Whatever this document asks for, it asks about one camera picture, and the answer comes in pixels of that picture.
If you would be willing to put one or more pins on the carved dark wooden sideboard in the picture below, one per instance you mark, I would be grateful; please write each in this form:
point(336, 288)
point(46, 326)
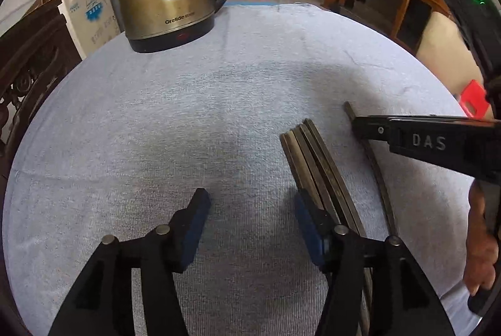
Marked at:
point(36, 54)

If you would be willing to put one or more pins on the white chest freezer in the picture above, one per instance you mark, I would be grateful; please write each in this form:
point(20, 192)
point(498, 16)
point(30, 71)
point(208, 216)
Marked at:
point(91, 24)

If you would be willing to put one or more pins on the grey towel table cover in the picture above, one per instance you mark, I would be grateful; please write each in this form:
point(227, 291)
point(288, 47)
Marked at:
point(126, 138)

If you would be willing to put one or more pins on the red plastic stool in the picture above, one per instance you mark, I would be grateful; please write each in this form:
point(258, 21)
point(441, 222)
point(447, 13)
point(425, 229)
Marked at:
point(473, 100)

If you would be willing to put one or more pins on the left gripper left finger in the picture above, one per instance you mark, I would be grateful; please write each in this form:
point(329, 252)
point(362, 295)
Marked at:
point(186, 228)

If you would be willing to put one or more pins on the person's right hand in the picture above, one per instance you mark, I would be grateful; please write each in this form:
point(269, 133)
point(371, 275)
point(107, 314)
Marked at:
point(481, 247)

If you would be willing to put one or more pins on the dark wooden chopstick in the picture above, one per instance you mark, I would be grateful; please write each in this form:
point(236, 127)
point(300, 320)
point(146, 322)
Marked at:
point(346, 204)
point(322, 191)
point(384, 196)
point(299, 167)
point(333, 205)

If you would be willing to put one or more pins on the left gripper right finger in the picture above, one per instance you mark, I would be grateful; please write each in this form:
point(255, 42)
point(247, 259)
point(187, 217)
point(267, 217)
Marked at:
point(315, 225)

